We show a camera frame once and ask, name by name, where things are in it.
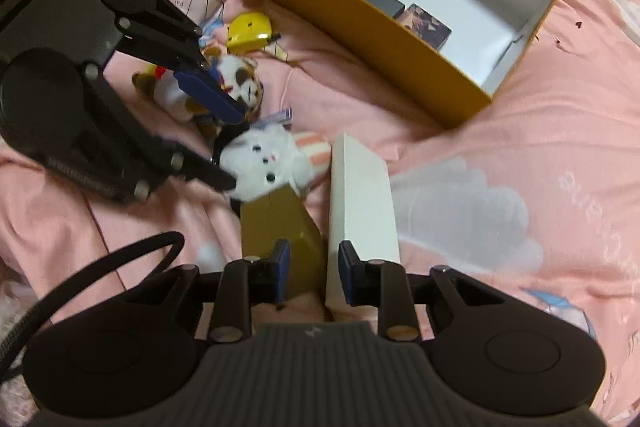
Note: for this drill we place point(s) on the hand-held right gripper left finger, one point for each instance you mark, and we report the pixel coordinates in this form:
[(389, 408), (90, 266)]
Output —
[(281, 269)]

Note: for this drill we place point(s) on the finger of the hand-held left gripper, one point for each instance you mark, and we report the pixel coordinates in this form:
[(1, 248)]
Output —
[(205, 169), (210, 94)]

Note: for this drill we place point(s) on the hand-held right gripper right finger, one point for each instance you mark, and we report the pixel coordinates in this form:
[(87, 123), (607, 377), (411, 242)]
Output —
[(348, 272)]

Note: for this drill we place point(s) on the striped tiger plush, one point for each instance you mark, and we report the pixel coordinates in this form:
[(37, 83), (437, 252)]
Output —
[(242, 79)]

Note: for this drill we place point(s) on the gold box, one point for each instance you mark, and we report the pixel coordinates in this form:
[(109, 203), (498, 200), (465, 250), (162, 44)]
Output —
[(280, 217)]

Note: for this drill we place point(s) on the white bunny plush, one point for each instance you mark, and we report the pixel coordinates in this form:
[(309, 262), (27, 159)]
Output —
[(260, 157)]

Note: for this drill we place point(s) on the white box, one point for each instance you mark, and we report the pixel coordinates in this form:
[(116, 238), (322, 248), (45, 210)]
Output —
[(360, 197)]

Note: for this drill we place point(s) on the orange cardboard box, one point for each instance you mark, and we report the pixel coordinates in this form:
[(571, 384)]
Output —
[(350, 22)]

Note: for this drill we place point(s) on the photo print card box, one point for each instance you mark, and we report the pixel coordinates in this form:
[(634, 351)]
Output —
[(427, 27)]

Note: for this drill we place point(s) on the yellow round toy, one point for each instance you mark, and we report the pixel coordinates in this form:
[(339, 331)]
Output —
[(247, 32)]

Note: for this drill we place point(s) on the pink printed blanket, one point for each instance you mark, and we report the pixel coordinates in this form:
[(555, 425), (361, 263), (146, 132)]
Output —
[(500, 157)]

